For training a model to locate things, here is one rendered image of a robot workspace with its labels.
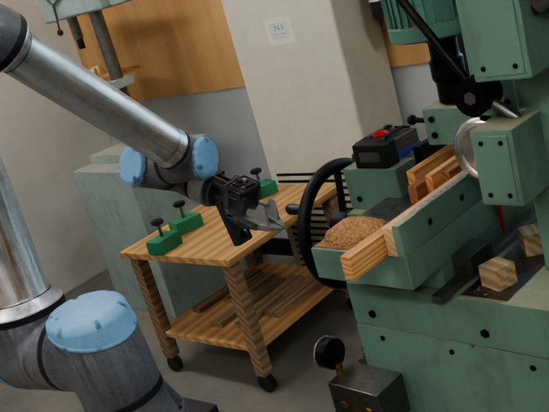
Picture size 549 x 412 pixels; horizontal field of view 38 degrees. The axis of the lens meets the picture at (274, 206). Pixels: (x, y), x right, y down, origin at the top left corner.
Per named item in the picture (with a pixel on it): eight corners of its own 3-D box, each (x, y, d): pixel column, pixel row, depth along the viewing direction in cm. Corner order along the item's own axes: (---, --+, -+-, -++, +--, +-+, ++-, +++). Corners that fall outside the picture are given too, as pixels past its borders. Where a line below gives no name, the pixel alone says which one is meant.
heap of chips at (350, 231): (346, 225, 146) (341, 207, 145) (408, 230, 136) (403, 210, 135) (315, 246, 140) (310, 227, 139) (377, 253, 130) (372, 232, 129)
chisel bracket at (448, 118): (450, 140, 150) (441, 96, 147) (517, 138, 139) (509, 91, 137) (428, 154, 145) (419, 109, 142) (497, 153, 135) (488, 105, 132)
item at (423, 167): (468, 165, 159) (461, 134, 157) (475, 165, 158) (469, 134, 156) (413, 204, 147) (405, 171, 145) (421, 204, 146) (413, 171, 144)
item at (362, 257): (515, 153, 159) (512, 134, 158) (525, 152, 157) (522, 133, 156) (345, 279, 124) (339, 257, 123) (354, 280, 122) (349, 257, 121)
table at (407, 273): (450, 158, 187) (445, 133, 185) (575, 157, 165) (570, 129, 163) (280, 273, 149) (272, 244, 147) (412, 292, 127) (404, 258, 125)
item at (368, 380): (360, 395, 158) (351, 360, 156) (411, 409, 149) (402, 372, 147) (334, 418, 153) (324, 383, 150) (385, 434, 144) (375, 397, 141)
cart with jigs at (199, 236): (266, 294, 351) (225, 160, 331) (372, 306, 313) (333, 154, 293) (161, 375, 306) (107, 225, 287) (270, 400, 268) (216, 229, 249)
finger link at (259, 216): (274, 216, 168) (242, 200, 173) (274, 239, 171) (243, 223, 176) (283, 210, 169) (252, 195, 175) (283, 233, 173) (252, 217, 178)
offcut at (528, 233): (519, 248, 141) (516, 227, 140) (545, 242, 140) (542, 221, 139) (526, 257, 137) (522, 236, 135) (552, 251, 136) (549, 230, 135)
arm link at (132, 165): (149, 140, 172) (187, 147, 182) (113, 146, 179) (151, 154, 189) (149, 182, 171) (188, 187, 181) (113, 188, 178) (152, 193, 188)
